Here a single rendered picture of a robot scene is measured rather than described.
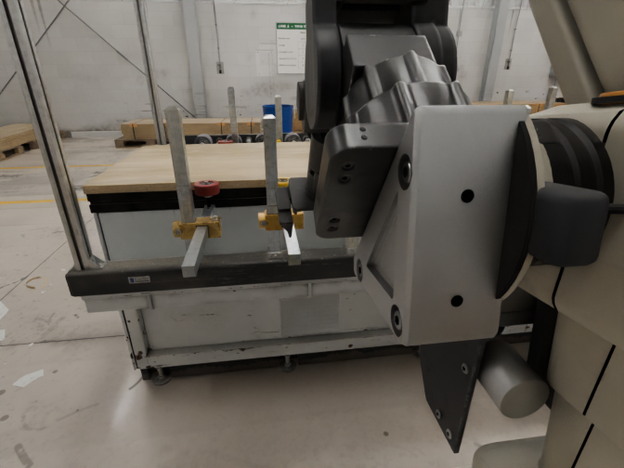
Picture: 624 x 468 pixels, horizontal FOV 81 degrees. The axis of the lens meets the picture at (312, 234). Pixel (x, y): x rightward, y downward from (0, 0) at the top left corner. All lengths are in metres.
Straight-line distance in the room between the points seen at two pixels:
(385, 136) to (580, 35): 0.17
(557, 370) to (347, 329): 1.37
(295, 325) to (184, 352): 0.48
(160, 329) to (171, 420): 0.35
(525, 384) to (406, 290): 0.21
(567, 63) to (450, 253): 0.18
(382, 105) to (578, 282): 0.14
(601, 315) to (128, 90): 8.50
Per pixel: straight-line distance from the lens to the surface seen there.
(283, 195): 0.57
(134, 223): 1.41
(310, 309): 1.59
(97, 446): 1.72
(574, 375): 0.36
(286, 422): 1.59
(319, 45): 0.28
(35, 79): 1.15
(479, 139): 0.17
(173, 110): 1.06
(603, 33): 0.29
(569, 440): 0.41
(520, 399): 0.38
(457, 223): 0.17
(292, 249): 0.90
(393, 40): 0.27
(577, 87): 0.30
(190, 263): 0.91
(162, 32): 8.40
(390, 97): 0.21
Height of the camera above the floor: 1.24
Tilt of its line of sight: 24 degrees down
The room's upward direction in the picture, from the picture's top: straight up
